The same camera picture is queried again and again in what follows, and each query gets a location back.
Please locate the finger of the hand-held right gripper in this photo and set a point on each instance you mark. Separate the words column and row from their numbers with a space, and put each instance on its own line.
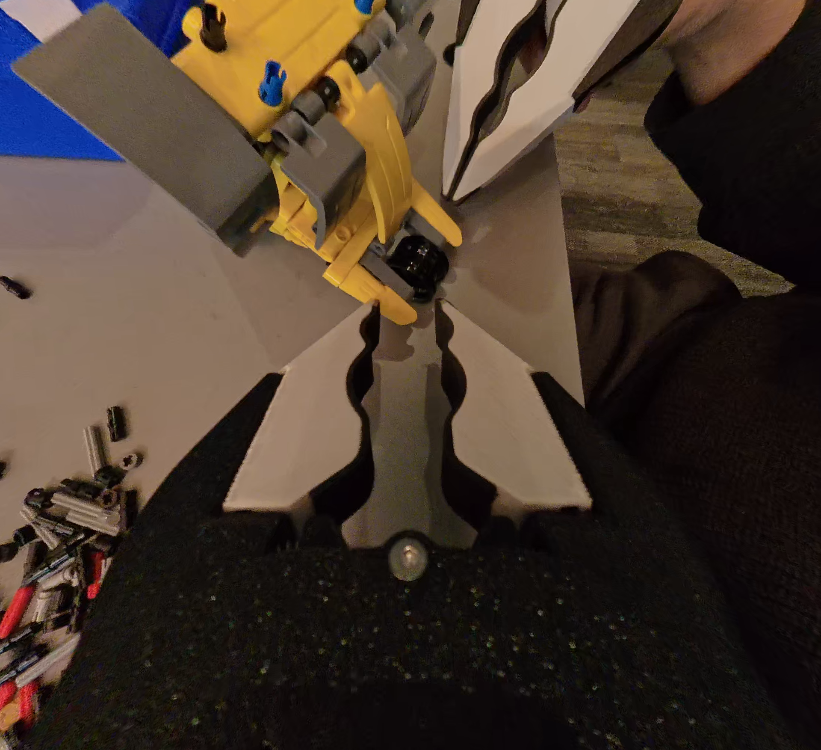
column 577, row 37
column 494, row 12

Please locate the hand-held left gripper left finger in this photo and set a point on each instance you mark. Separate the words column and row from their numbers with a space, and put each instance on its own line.
column 301, row 429

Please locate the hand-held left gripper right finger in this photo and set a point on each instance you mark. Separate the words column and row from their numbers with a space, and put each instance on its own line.
column 513, row 435

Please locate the yellow grey brick toy model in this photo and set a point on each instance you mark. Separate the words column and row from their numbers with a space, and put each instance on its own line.
column 301, row 5

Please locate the person's right forearm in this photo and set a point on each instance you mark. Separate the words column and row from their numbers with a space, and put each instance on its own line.
column 763, row 159

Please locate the person's right hand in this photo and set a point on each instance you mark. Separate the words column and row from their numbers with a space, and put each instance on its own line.
column 731, row 18

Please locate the black brick pin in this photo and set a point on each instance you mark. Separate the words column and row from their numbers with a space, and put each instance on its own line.
column 115, row 423
column 14, row 286

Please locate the grey brick pin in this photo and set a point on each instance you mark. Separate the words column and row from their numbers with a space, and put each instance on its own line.
column 96, row 448

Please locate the pile of small brick pins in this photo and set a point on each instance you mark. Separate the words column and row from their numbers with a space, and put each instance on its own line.
column 77, row 506

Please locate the blue plastic bin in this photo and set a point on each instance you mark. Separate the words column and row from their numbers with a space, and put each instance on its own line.
column 38, row 114

